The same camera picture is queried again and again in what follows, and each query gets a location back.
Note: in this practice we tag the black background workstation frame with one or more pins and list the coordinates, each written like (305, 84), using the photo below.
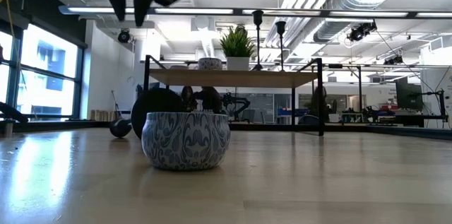
(441, 107)

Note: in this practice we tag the wooden shelf black legs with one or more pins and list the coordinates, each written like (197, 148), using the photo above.
(229, 78)

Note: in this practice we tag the stacked wooden blocks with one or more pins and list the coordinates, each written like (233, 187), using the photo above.
(100, 115)

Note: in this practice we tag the black background robot arm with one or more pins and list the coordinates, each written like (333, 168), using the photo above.
(234, 102)

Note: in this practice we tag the long ceiling light bar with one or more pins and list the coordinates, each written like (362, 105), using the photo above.
(212, 11)

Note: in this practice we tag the green plant white pot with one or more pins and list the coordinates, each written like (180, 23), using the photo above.
(237, 63)

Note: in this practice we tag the dark leaf-print candle tin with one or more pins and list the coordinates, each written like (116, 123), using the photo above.
(210, 64)

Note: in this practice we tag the dark computer monitor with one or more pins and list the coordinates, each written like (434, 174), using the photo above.
(408, 93)

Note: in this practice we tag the patterned candle tin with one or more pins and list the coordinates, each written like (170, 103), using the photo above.
(179, 67)

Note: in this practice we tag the black ceiling camera cluster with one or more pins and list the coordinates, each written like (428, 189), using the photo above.
(358, 33)

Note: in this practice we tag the blue floral candle tin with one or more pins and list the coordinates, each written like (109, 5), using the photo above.
(185, 142)

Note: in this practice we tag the silver ventilation duct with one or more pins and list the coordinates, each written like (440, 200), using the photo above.
(339, 22)

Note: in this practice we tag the person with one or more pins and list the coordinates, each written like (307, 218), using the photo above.
(319, 102)
(188, 98)
(212, 99)

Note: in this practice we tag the black metal table frame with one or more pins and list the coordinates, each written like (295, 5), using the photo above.
(406, 131)

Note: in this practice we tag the large window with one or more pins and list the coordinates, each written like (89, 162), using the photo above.
(46, 54)

